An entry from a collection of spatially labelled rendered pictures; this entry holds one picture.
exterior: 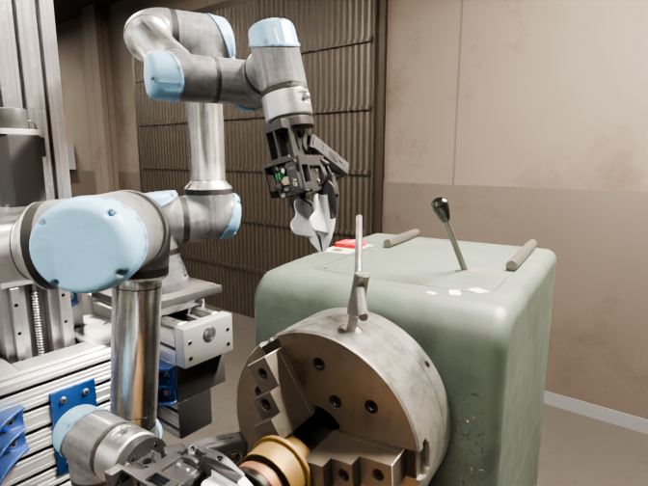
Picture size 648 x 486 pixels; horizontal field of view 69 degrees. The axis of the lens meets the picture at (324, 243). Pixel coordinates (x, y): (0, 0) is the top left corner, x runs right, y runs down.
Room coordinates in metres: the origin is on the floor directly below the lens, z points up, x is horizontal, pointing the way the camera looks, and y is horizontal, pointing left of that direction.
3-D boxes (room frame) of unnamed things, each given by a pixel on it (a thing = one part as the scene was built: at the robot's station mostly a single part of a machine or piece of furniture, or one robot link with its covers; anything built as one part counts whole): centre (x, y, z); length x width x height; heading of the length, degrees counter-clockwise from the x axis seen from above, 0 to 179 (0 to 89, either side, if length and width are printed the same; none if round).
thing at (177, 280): (1.12, 0.41, 1.21); 0.15 x 0.15 x 0.10
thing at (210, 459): (0.51, 0.13, 1.10); 0.09 x 0.02 x 0.05; 57
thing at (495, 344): (1.01, -0.21, 1.06); 0.59 x 0.48 x 0.39; 148
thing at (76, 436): (0.61, 0.33, 1.08); 0.11 x 0.08 x 0.09; 57
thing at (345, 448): (0.55, -0.05, 1.09); 0.12 x 0.11 x 0.05; 58
